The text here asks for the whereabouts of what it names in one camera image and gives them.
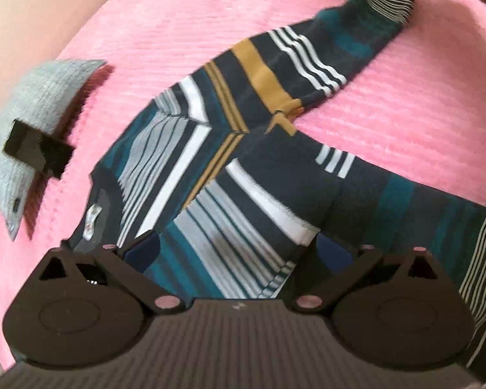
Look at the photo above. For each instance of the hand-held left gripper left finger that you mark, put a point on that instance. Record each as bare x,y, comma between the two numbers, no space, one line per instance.
141,252

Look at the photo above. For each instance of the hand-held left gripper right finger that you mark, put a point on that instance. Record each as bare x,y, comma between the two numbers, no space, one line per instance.
335,253

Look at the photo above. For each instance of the striped knit shirt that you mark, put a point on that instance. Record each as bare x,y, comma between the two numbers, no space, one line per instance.
267,162

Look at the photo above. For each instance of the pink fluffy blanket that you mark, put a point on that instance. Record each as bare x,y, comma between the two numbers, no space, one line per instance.
388,109

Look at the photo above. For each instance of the black rectangular device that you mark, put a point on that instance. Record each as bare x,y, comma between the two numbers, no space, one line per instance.
36,150

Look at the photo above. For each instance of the grey knit pillow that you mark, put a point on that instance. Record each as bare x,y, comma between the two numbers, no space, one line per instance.
36,89

